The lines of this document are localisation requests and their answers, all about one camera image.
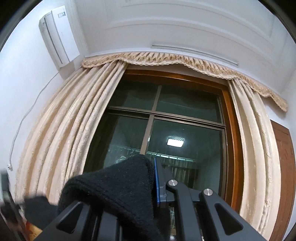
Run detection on beige curtain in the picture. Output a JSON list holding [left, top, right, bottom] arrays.
[[15, 60, 127, 203], [229, 79, 281, 240]]

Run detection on right beige curtain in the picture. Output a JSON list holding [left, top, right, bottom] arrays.
[[229, 79, 281, 240]]

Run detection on left beige curtain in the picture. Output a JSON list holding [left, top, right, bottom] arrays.
[[15, 60, 127, 203]]

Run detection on white air conditioner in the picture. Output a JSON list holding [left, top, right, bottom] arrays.
[[39, 6, 80, 69]]

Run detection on beige curtain valance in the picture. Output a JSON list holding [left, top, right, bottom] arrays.
[[81, 52, 288, 113]]

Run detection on black knit sweater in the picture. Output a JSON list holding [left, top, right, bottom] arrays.
[[24, 155, 171, 240]]

